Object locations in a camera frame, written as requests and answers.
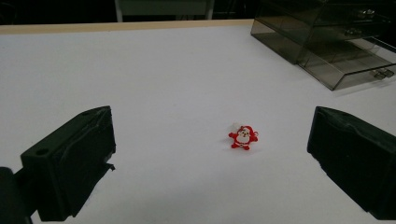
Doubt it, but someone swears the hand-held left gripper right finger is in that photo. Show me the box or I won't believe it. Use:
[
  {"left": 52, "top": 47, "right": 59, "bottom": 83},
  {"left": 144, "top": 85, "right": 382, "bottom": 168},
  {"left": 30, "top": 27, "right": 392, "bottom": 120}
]
[{"left": 306, "top": 105, "right": 396, "bottom": 221}]

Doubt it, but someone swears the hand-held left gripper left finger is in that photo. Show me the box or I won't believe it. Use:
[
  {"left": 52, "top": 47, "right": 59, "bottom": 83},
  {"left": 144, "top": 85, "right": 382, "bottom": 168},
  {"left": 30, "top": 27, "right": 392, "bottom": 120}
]
[{"left": 20, "top": 105, "right": 117, "bottom": 222}]

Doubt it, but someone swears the clear drawer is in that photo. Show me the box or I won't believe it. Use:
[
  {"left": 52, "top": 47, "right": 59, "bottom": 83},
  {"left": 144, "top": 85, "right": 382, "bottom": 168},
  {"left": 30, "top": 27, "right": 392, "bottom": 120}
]
[{"left": 297, "top": 36, "right": 396, "bottom": 91}]

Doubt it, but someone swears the red santa claus figure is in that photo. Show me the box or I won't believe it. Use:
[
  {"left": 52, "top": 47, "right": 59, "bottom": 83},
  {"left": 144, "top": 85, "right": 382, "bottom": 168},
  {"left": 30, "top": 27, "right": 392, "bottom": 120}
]
[{"left": 228, "top": 122, "right": 260, "bottom": 151}]

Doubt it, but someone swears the smoky clear drawer organizer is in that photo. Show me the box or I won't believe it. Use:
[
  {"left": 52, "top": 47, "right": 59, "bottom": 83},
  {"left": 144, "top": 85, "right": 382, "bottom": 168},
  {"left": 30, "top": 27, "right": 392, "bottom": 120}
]
[{"left": 250, "top": 0, "right": 396, "bottom": 65}]

